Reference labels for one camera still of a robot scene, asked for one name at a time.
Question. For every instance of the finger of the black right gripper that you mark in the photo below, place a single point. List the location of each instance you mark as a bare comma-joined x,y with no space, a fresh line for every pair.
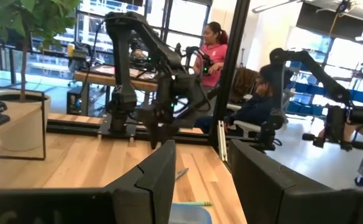
154,133
166,132

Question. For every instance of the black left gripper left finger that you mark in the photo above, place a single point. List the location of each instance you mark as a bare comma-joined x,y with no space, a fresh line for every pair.
131,199

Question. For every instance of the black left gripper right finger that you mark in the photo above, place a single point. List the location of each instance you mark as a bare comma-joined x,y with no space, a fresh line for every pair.
268,196

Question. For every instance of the blue translucent pencil box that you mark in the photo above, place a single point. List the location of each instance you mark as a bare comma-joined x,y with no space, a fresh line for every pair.
189,216

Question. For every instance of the green pencil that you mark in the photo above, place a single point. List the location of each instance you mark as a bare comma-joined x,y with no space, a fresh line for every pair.
197,203

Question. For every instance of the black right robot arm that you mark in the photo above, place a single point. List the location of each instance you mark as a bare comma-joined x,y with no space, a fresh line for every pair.
122,62

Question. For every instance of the person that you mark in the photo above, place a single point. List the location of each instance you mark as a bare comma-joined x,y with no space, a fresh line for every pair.
215,56
253,110

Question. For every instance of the wooden background table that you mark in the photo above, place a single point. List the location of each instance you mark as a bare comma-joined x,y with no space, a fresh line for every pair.
107,79

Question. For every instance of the white office chair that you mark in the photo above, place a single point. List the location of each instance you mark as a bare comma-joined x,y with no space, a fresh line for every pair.
246,126

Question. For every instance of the black computer tower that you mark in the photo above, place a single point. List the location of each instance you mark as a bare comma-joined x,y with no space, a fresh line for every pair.
73,101

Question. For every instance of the blue storage bin rack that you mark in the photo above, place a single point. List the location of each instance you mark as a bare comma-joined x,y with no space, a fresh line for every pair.
306,90

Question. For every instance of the white plant pot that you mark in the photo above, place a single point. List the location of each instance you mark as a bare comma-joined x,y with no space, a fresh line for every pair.
23,137

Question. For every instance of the green leafy plant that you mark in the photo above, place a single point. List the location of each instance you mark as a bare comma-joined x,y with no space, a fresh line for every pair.
29,18

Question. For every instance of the white metal bracket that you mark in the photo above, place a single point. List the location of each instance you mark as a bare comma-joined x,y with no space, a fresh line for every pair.
222,140

